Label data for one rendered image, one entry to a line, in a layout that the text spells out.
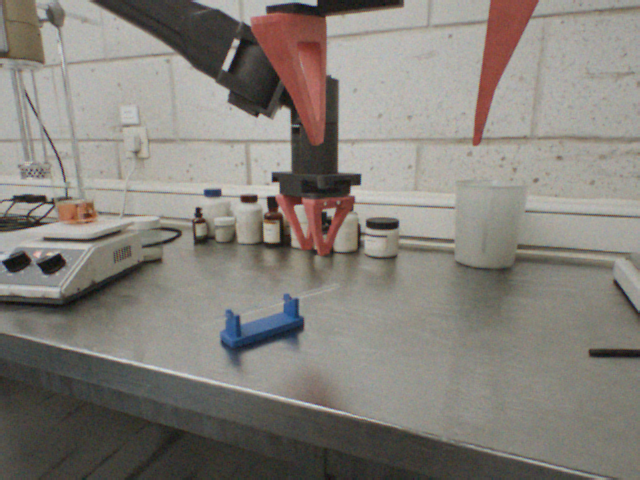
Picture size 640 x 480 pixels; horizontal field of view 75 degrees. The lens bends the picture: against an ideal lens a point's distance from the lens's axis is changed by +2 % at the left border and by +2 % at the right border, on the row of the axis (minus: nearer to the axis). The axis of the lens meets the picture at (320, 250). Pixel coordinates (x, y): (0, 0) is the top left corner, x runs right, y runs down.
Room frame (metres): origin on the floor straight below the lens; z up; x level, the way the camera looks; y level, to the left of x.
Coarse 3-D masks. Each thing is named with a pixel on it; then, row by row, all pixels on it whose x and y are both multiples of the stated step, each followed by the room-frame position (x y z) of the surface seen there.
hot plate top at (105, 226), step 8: (48, 224) 0.68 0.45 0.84; (56, 224) 0.68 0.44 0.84; (96, 224) 0.68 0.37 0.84; (104, 224) 0.68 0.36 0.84; (112, 224) 0.68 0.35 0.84; (120, 224) 0.69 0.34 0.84; (128, 224) 0.70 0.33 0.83; (24, 232) 0.63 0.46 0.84; (32, 232) 0.63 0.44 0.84; (40, 232) 0.62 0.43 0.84; (48, 232) 0.62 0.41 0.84; (56, 232) 0.62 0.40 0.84; (64, 232) 0.62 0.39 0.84; (72, 232) 0.62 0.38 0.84; (80, 232) 0.62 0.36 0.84; (88, 232) 0.62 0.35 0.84; (96, 232) 0.62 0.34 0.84; (104, 232) 0.64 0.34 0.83
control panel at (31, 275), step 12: (12, 252) 0.61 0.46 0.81; (48, 252) 0.60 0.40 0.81; (60, 252) 0.60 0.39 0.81; (72, 252) 0.60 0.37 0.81; (0, 264) 0.59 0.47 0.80; (72, 264) 0.57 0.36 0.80; (0, 276) 0.56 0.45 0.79; (12, 276) 0.56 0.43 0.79; (24, 276) 0.56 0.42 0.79; (36, 276) 0.56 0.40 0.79; (48, 276) 0.56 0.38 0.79; (60, 276) 0.55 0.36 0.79
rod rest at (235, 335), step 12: (228, 312) 0.44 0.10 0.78; (288, 312) 0.48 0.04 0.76; (228, 324) 0.43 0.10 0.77; (240, 324) 0.42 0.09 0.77; (252, 324) 0.46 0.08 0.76; (264, 324) 0.46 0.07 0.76; (276, 324) 0.46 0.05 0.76; (288, 324) 0.46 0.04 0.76; (300, 324) 0.47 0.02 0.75; (228, 336) 0.42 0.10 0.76; (240, 336) 0.42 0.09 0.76; (252, 336) 0.43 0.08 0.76; (264, 336) 0.44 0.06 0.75
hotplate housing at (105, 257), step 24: (48, 240) 0.64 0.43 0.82; (72, 240) 0.64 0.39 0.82; (96, 240) 0.64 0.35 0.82; (120, 240) 0.67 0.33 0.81; (96, 264) 0.61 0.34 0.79; (120, 264) 0.66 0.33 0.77; (0, 288) 0.55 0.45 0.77; (24, 288) 0.54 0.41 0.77; (48, 288) 0.54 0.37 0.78; (72, 288) 0.55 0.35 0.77
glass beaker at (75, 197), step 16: (48, 176) 0.66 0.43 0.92; (64, 176) 0.71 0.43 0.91; (80, 176) 0.72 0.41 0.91; (64, 192) 0.66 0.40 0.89; (80, 192) 0.67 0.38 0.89; (64, 208) 0.66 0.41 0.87; (80, 208) 0.67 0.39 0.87; (96, 208) 0.69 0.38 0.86; (64, 224) 0.66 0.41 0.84; (80, 224) 0.67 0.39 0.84
